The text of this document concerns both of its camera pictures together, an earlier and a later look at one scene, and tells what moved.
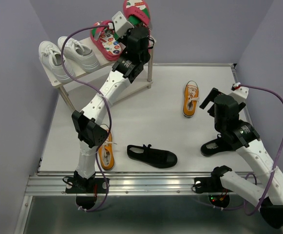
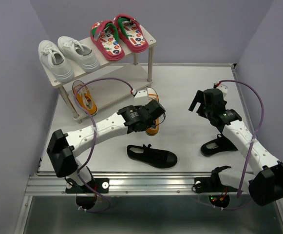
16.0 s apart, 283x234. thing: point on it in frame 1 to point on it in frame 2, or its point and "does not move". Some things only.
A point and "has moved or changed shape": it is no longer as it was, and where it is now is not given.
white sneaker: x=50 y=56 does not move
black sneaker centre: x=159 y=158 does not move
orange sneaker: x=106 y=154 to x=84 y=97
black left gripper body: x=146 y=57 to x=148 y=125
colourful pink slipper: x=138 y=12 has moved or changed shape
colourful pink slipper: x=111 y=47 does not move
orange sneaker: x=191 y=98 to x=153 y=95
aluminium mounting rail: x=137 y=182 does not move
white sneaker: x=83 y=57 does not move
